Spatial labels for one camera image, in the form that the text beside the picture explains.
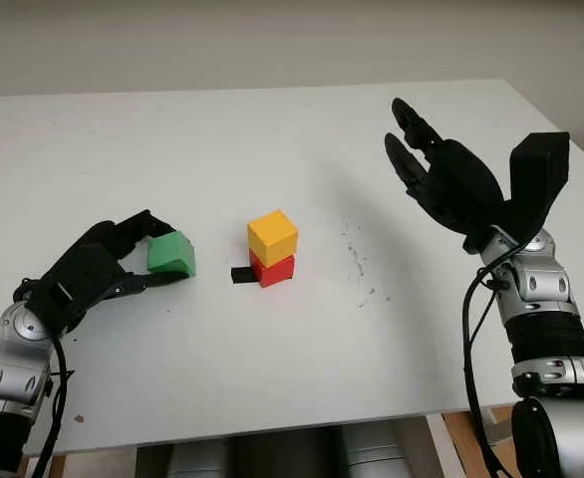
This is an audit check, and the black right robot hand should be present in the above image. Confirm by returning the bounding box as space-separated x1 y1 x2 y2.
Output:
384 97 510 253

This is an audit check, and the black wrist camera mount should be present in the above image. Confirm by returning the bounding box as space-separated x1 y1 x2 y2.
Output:
480 131 571 245
25 276 127 335

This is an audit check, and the silver left robot leg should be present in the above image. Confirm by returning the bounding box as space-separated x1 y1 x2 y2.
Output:
166 437 228 478

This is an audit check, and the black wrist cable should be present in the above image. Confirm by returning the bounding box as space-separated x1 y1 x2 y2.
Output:
20 333 77 478
460 243 510 478

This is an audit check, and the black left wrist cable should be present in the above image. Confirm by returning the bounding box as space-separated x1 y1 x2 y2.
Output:
20 333 77 478

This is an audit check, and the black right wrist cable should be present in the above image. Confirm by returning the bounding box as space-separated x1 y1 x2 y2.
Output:
460 243 510 478

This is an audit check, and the grey metal table foot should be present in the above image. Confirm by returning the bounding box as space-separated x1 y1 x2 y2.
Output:
480 405 515 447

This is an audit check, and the red cube block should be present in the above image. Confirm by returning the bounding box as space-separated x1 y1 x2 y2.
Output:
249 248 297 289

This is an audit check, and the yellow cube block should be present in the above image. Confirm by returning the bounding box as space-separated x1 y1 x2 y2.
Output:
246 209 299 265

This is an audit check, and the white table leg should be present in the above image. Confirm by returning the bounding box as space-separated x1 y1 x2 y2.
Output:
424 412 465 478

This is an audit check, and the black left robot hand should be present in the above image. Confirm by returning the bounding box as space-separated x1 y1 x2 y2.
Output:
45 208 193 300

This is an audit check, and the silver right robot leg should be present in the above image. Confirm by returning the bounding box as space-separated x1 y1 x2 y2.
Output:
344 422 403 478

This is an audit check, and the silver robot leg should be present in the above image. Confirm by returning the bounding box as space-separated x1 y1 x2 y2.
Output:
166 437 228 478
344 422 403 478

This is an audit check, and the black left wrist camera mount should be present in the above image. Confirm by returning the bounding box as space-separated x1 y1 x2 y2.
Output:
25 276 127 335

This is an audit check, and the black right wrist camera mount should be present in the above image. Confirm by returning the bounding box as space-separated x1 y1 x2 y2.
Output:
480 131 571 245

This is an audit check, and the green cube block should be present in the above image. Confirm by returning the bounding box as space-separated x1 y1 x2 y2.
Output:
146 230 197 278

